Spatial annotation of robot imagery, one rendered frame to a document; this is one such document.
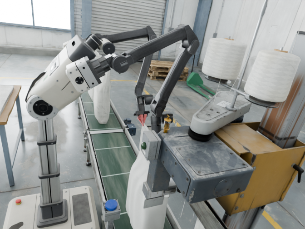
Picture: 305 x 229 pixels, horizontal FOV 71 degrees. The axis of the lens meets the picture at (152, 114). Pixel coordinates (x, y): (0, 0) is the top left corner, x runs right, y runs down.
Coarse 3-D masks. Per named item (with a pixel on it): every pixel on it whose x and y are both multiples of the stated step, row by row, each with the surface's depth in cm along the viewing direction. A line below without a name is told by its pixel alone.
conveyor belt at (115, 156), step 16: (96, 144) 232; (112, 144) 237; (128, 144) 241; (96, 160) 222; (112, 160) 212; (128, 160) 215; (112, 176) 192; (128, 176) 195; (112, 192) 175; (128, 224) 151
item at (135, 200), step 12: (132, 168) 146; (144, 168) 135; (132, 180) 141; (144, 180) 128; (132, 192) 140; (132, 204) 140; (132, 216) 142; (144, 216) 123; (156, 216) 123; (144, 228) 126; (156, 228) 128
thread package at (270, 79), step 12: (264, 60) 69; (276, 60) 67; (288, 60) 66; (300, 60) 68; (252, 72) 74; (264, 72) 69; (276, 72) 67; (288, 72) 67; (252, 84) 73; (264, 84) 70; (276, 84) 69; (288, 84) 69; (264, 96) 71; (276, 96) 70
